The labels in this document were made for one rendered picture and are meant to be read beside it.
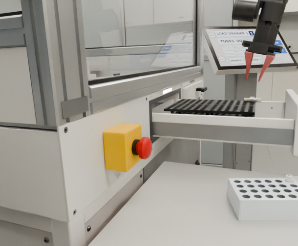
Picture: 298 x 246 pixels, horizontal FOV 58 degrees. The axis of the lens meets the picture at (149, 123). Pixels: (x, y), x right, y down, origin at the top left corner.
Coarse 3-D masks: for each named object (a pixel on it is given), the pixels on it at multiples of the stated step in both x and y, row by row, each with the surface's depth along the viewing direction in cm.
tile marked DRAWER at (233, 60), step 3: (228, 57) 147; (231, 57) 147; (234, 57) 148; (237, 57) 148; (240, 57) 149; (231, 60) 146; (234, 60) 147; (237, 60) 147; (240, 60) 148; (243, 60) 148; (231, 63) 145; (234, 63) 146; (237, 63) 146; (240, 63) 146; (243, 63) 147
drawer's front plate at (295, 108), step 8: (288, 96) 72; (296, 96) 66; (288, 104) 71; (296, 104) 56; (288, 112) 70; (296, 112) 56; (296, 120) 55; (296, 128) 55; (296, 136) 56; (296, 144) 56; (296, 152) 56
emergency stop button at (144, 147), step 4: (140, 140) 47; (144, 140) 47; (148, 140) 47; (136, 144) 48; (140, 144) 46; (144, 144) 46; (148, 144) 47; (136, 148) 48; (140, 148) 46; (144, 148) 46; (148, 148) 47; (140, 152) 46; (144, 152) 46; (148, 152) 47; (140, 156) 47; (144, 156) 47; (148, 156) 48
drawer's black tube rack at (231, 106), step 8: (176, 104) 77; (184, 104) 76; (192, 104) 76; (200, 104) 76; (208, 104) 75; (216, 104) 74; (224, 104) 75; (232, 104) 74; (240, 104) 73; (176, 112) 81; (184, 112) 80; (192, 112) 80; (200, 112) 68; (208, 112) 67; (216, 112) 66; (224, 112) 65; (232, 112) 65; (240, 112) 64
